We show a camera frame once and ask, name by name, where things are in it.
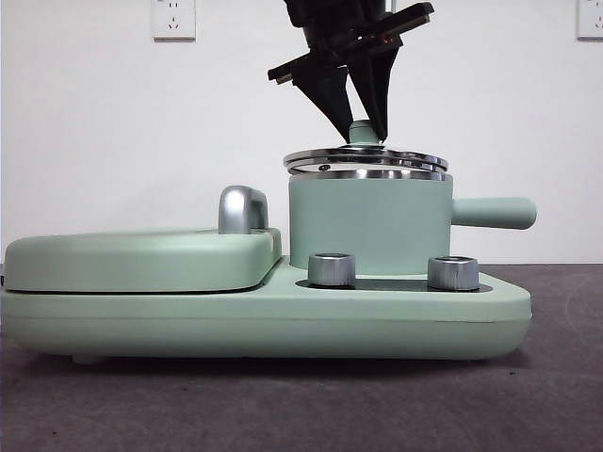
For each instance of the glass lid with green knob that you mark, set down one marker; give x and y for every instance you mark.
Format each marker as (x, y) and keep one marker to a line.
(363, 134)

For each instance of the white wall socket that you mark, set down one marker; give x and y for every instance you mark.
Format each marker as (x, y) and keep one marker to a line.
(591, 19)
(173, 21)

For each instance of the mint green breakfast machine base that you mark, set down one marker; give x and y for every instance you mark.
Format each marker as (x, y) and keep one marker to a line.
(188, 320)

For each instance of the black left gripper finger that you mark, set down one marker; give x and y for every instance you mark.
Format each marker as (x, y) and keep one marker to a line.
(377, 89)
(330, 89)

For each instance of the silver control knob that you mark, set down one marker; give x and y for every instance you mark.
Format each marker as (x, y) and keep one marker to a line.
(453, 273)
(331, 269)

